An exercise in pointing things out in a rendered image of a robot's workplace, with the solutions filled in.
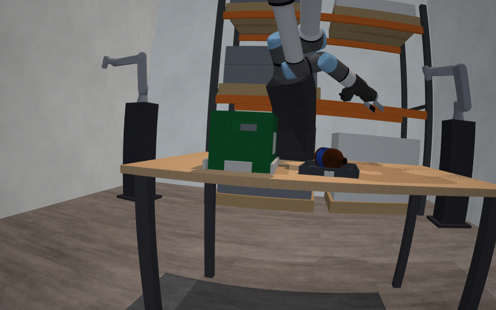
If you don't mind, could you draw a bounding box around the green plastic bottle crate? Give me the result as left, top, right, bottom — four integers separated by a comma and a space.
208, 110, 278, 174

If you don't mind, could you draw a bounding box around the brown bottle with blue label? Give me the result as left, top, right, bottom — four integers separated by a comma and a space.
314, 147, 347, 168

